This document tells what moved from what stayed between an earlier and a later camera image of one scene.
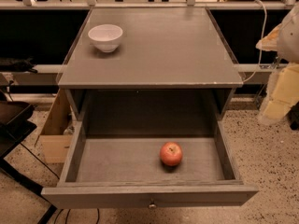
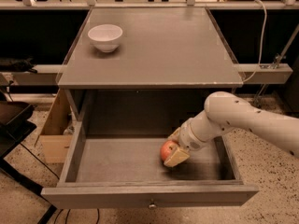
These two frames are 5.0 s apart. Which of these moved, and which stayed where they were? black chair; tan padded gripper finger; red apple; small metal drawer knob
Moved: tan padded gripper finger
Stayed: small metal drawer knob; black chair; red apple
